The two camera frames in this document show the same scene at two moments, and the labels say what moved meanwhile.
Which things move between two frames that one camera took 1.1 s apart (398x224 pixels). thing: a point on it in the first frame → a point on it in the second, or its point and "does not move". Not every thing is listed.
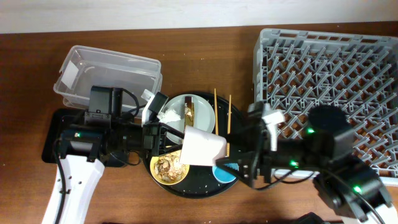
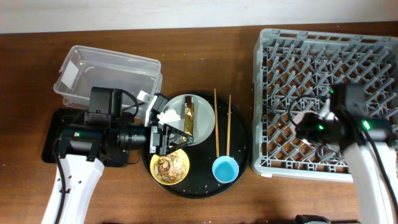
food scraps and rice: [168, 167] does not move
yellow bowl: [166, 168] does not move
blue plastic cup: [223, 175] does not move
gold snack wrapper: [189, 109] does not move
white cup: [201, 148] → [298, 119]
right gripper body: [268, 158] → [313, 128]
